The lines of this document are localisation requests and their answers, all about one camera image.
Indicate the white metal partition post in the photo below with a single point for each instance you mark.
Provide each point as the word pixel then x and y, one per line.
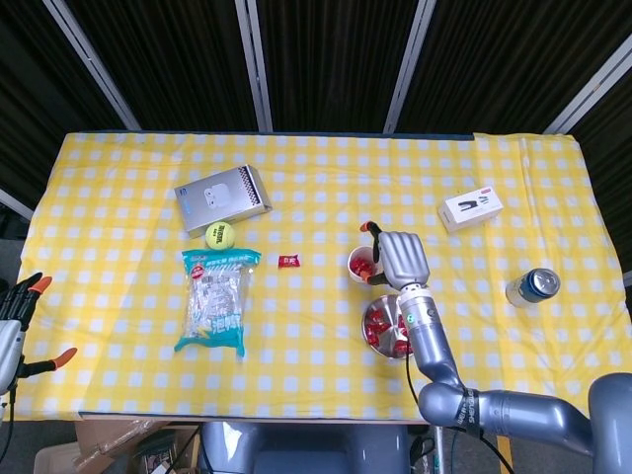
pixel 587 84
pixel 94 69
pixel 15 203
pixel 410 64
pixel 254 64

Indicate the blue white drink can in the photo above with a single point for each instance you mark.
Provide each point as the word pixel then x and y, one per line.
pixel 530 289

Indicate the gray robot torso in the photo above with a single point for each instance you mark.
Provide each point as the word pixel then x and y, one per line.
pixel 306 449

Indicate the black ribbed partition panel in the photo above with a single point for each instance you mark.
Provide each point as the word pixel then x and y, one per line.
pixel 612 148
pixel 173 64
pixel 336 64
pixel 494 64
pixel 39 99

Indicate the brown cardboard box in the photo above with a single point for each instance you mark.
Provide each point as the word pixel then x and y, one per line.
pixel 108 439

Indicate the yellow tennis ball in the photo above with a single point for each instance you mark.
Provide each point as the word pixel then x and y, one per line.
pixel 220 235

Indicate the silver table leg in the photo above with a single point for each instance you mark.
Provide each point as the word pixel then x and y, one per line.
pixel 439 454

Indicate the red candy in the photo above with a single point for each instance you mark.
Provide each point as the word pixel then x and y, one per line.
pixel 401 323
pixel 289 260
pixel 370 269
pixel 373 336
pixel 358 264
pixel 377 318
pixel 404 348

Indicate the gray left robot arm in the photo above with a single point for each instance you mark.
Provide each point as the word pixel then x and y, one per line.
pixel 2 407

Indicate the yellow white checkered tablecloth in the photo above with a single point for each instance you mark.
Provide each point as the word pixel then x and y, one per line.
pixel 306 345

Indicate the silver metal plate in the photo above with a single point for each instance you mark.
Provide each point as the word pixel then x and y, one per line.
pixel 387 308

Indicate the white stapler box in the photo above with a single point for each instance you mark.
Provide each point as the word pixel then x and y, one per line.
pixel 469 210

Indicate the white paper cup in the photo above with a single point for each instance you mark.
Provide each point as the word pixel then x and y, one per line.
pixel 356 279

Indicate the silver earbuds box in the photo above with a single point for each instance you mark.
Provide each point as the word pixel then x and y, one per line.
pixel 217 197

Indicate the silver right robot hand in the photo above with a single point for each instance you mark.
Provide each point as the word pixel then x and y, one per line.
pixel 402 259

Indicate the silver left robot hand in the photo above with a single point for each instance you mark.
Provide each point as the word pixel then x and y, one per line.
pixel 7 350

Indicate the teal clear snack bag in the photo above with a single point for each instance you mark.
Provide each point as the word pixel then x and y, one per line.
pixel 217 296

